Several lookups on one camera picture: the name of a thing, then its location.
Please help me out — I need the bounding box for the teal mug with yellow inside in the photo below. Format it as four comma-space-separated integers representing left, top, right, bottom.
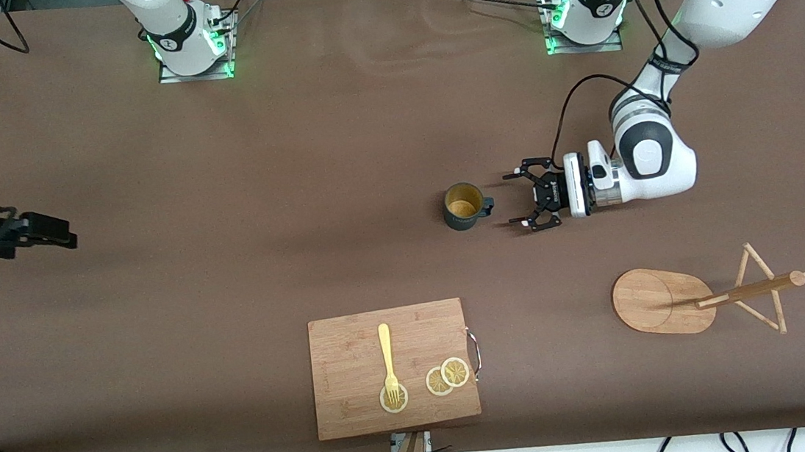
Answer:
441, 180, 498, 233

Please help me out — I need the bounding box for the wooden cup rack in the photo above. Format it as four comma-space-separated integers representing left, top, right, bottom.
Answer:
607, 237, 805, 351

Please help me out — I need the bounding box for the lemon slice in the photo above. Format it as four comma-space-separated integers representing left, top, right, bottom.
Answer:
439, 356, 472, 390
424, 365, 457, 398
378, 382, 411, 415

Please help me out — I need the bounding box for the yellow plastic fork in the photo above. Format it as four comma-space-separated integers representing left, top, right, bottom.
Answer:
376, 321, 403, 409

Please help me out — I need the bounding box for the wooden cutting board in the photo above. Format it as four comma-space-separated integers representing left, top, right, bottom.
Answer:
306, 295, 488, 442

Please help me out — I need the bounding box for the brown table cloth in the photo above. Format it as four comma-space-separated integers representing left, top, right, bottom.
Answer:
0, 0, 805, 452

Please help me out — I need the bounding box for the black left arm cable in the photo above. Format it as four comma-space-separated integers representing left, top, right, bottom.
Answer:
536, 0, 709, 164

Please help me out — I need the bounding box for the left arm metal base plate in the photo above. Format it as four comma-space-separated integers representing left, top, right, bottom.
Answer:
540, 0, 625, 59

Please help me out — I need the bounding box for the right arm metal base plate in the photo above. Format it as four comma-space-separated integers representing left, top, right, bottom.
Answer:
151, 6, 241, 86

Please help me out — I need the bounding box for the metal beam bracket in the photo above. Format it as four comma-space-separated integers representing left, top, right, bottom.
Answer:
390, 430, 434, 452

